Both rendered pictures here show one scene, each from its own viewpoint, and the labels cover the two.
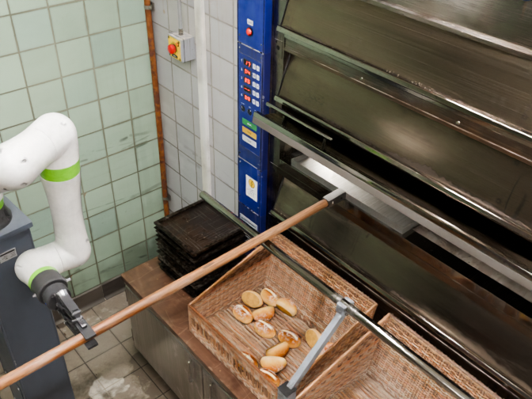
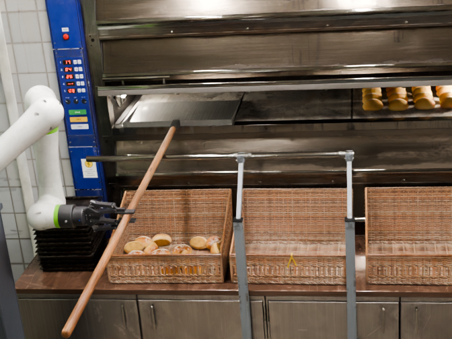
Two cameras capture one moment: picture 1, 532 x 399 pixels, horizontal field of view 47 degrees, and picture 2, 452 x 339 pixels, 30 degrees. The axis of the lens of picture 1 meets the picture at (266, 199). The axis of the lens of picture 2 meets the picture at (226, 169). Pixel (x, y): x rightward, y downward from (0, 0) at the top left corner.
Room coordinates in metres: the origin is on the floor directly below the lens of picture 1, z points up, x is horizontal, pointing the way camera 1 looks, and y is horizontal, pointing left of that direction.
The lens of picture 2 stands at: (-1.44, 2.01, 2.55)
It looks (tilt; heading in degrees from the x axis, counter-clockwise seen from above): 22 degrees down; 321
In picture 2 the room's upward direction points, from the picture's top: 5 degrees counter-clockwise
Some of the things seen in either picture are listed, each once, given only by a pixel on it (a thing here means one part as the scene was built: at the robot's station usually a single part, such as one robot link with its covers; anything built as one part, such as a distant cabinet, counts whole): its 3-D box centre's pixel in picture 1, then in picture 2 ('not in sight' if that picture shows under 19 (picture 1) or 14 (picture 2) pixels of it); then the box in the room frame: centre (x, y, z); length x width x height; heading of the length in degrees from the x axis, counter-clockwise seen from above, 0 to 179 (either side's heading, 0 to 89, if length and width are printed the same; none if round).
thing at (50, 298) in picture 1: (61, 302); (87, 216); (1.23, 0.58, 1.18); 0.09 x 0.07 x 0.08; 41
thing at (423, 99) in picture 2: not in sight; (408, 87); (1.22, -1.37, 1.21); 0.61 x 0.48 x 0.06; 132
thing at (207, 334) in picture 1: (279, 317); (171, 234); (1.62, -0.06, 0.72); 0.56 x 0.49 x 0.28; 43
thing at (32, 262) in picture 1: (38, 268); (45, 215); (1.37, 0.69, 1.18); 0.14 x 0.13 x 0.11; 41
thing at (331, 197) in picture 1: (334, 198); (175, 126); (1.76, -0.24, 1.20); 0.09 x 0.04 x 0.03; 132
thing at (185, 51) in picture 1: (180, 46); not in sight; (2.46, 0.38, 1.46); 0.10 x 0.07 x 0.10; 42
